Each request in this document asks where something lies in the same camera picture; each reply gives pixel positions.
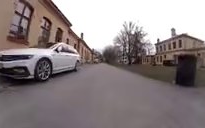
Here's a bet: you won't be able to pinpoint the grey asphalt road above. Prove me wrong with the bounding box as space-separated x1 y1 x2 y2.
0 62 205 128

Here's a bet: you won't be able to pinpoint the bare trees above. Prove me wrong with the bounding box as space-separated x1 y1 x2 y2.
102 21 154 66

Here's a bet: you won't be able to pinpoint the grass strip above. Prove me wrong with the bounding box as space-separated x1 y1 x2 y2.
113 63 205 88

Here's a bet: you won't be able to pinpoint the white car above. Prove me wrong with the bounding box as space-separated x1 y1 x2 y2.
0 42 82 83

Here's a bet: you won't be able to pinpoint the beige two-storey building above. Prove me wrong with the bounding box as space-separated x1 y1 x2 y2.
141 27 205 68

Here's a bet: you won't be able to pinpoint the dark bin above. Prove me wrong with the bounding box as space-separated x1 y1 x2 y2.
175 54 198 88

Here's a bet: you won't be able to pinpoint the long beige building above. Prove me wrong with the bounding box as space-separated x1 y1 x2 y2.
0 0 94 68

